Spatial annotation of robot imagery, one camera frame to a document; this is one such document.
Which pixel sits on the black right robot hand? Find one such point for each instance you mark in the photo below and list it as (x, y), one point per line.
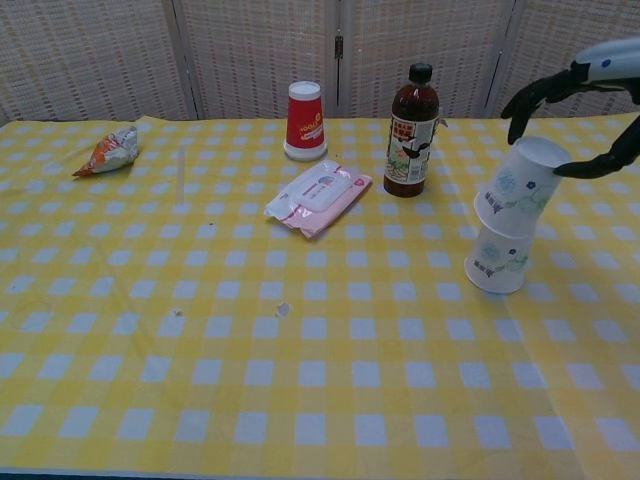
(540, 90)

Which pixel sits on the white floral paper cup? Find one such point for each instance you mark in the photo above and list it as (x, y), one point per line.
(520, 192)
(497, 262)

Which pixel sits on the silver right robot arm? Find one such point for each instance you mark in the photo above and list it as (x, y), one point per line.
(612, 60)

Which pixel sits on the woven folding screen panel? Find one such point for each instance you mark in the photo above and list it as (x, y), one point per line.
(450, 40)
(255, 45)
(550, 35)
(85, 55)

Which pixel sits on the brown tea bottle black cap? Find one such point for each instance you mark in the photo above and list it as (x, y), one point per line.
(412, 145)

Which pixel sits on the brass screen hinge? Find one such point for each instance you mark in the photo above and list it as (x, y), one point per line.
(338, 46)

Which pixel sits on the red paper cup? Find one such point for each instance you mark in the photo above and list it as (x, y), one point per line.
(305, 125)

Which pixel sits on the pink wet wipes pack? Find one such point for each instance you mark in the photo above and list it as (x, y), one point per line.
(320, 197)

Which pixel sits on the yellow checked tablecloth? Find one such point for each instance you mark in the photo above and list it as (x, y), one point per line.
(300, 350)

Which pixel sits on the clear wrapped straw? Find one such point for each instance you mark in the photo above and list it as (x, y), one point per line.
(179, 175)

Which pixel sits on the crumpled orange snack bag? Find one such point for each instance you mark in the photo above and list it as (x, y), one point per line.
(110, 152)

